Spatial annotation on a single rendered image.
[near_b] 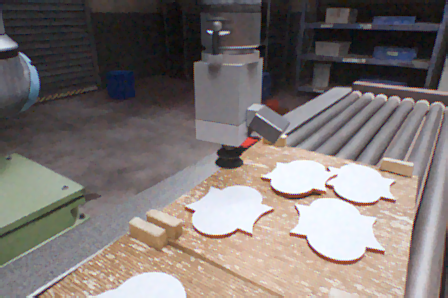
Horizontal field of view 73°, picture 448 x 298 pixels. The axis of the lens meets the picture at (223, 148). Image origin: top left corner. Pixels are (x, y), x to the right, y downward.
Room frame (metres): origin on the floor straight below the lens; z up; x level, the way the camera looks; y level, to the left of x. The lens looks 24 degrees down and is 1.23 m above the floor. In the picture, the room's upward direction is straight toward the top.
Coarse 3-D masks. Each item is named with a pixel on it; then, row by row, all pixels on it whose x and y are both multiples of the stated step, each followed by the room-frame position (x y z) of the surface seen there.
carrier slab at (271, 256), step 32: (256, 160) 0.60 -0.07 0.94; (288, 160) 0.60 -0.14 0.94; (320, 160) 0.60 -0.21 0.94; (192, 192) 0.47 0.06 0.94; (416, 192) 0.47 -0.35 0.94; (256, 224) 0.38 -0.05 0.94; (288, 224) 0.38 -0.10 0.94; (384, 224) 0.38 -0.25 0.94; (224, 256) 0.31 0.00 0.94; (256, 256) 0.31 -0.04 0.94; (288, 256) 0.31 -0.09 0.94; (384, 256) 0.31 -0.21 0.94; (288, 288) 0.26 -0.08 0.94; (320, 288) 0.26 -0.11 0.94; (352, 288) 0.26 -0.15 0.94; (384, 288) 0.26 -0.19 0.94
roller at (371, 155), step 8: (400, 104) 1.17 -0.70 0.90; (408, 104) 1.11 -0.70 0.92; (400, 112) 1.00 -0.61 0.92; (408, 112) 1.07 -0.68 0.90; (392, 120) 0.92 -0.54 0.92; (400, 120) 0.94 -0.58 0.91; (384, 128) 0.85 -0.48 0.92; (392, 128) 0.85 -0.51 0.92; (376, 136) 0.79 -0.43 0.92; (384, 136) 0.78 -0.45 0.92; (392, 136) 0.82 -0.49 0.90; (376, 144) 0.72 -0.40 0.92; (384, 144) 0.74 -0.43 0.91; (368, 152) 0.67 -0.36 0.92; (376, 152) 0.68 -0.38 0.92; (360, 160) 0.63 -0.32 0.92; (368, 160) 0.63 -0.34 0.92; (376, 160) 0.66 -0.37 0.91
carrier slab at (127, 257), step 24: (120, 240) 0.34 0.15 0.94; (96, 264) 0.30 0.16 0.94; (120, 264) 0.30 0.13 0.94; (144, 264) 0.30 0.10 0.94; (168, 264) 0.30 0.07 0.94; (192, 264) 0.30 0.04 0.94; (72, 288) 0.26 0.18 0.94; (96, 288) 0.26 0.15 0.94; (192, 288) 0.26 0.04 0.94; (216, 288) 0.26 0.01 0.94; (240, 288) 0.26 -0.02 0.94
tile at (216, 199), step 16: (208, 192) 0.45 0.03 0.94; (224, 192) 0.45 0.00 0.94; (240, 192) 0.45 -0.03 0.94; (256, 192) 0.45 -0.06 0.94; (192, 208) 0.41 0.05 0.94; (208, 208) 0.41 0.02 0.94; (224, 208) 0.41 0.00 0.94; (240, 208) 0.41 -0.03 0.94; (256, 208) 0.41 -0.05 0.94; (272, 208) 0.41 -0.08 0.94; (192, 224) 0.38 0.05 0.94; (208, 224) 0.37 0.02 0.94; (224, 224) 0.37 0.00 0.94; (240, 224) 0.37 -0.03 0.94
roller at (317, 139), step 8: (368, 96) 1.23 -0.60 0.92; (352, 104) 1.12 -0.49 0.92; (360, 104) 1.12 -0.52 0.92; (344, 112) 1.00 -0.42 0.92; (352, 112) 1.03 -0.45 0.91; (336, 120) 0.92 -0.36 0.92; (344, 120) 0.95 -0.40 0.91; (320, 128) 0.85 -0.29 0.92; (328, 128) 0.85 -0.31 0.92; (336, 128) 0.88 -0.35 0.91; (312, 136) 0.78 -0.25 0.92; (320, 136) 0.79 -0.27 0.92; (328, 136) 0.82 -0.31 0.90; (304, 144) 0.72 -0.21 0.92; (312, 144) 0.74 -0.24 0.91; (320, 144) 0.77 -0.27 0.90
